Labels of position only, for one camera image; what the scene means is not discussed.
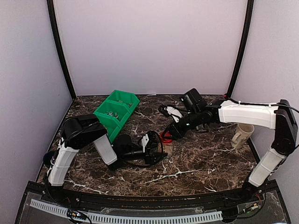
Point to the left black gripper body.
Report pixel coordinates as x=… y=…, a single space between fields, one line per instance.
x=148 y=157

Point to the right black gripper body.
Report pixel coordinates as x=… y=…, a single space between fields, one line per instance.
x=194 y=121

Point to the red jar lid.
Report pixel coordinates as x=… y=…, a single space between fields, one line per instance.
x=166 y=137

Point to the clear glass jar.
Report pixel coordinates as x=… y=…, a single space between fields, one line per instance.
x=168 y=149

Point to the green bin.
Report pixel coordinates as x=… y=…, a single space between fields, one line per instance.
x=117 y=112
x=112 y=130

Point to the green bin end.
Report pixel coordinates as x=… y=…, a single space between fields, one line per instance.
x=130 y=100

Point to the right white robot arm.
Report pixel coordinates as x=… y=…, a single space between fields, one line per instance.
x=276 y=118

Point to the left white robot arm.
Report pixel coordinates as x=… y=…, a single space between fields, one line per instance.
x=80 y=131

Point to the beige ceramic mug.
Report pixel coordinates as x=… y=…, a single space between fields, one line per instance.
x=242 y=134

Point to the small green circuit board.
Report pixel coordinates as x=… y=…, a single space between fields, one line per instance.
x=76 y=215

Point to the dark blue mug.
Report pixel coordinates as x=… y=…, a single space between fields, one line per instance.
x=48 y=157

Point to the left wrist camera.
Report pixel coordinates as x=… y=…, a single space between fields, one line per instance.
x=121 y=144

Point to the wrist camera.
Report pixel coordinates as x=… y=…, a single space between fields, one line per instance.
x=192 y=100
x=121 y=144

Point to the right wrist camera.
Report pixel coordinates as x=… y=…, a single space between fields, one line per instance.
x=192 y=100

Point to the black front rail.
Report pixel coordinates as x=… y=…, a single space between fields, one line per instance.
x=91 y=201

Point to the white slotted cable duct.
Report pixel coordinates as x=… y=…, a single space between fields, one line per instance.
x=97 y=218

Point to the left black frame post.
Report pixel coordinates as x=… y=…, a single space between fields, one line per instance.
x=59 y=48

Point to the black frame post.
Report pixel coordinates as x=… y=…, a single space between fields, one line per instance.
x=59 y=48
x=242 y=47

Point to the right black frame post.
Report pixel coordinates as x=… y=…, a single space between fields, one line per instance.
x=242 y=47

